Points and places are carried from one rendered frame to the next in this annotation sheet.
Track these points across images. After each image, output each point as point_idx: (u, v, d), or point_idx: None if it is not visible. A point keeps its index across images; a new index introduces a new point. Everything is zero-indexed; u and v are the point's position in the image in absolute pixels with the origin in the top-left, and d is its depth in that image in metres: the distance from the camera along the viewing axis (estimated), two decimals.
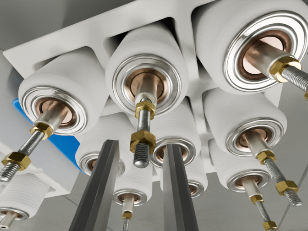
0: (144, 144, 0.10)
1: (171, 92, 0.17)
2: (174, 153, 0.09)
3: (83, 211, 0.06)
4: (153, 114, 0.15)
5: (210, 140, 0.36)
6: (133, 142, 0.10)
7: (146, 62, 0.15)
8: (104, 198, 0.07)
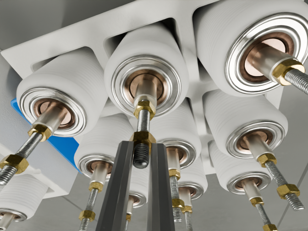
0: (145, 145, 0.10)
1: (169, 98, 0.17)
2: (158, 152, 0.09)
3: (107, 213, 0.06)
4: (151, 116, 0.15)
5: (210, 141, 0.36)
6: (135, 141, 0.10)
7: (152, 64, 0.15)
8: (125, 199, 0.07)
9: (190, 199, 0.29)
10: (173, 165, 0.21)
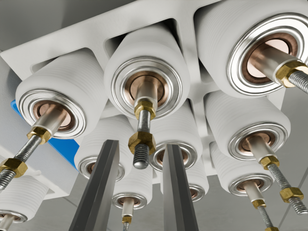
0: (147, 146, 0.10)
1: (170, 100, 0.17)
2: (174, 153, 0.09)
3: (83, 211, 0.06)
4: None
5: (211, 142, 0.35)
6: (139, 140, 0.10)
7: (153, 66, 0.15)
8: (104, 198, 0.07)
9: None
10: None
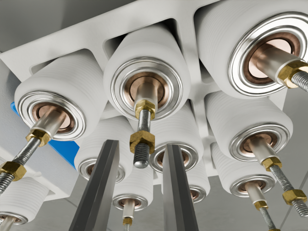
0: (148, 147, 0.11)
1: (170, 101, 0.17)
2: (174, 153, 0.09)
3: (83, 211, 0.06)
4: None
5: (211, 143, 0.35)
6: (143, 140, 0.10)
7: (153, 66, 0.15)
8: (104, 198, 0.07)
9: (193, 202, 0.29)
10: None
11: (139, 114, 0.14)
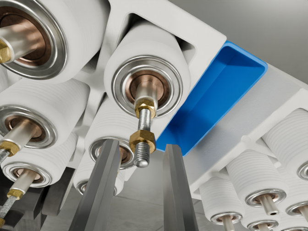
0: None
1: (13, 167, 0.25)
2: (174, 153, 0.09)
3: (83, 211, 0.06)
4: (21, 192, 0.24)
5: None
6: None
7: None
8: (104, 198, 0.07)
9: None
10: None
11: (16, 199, 0.24)
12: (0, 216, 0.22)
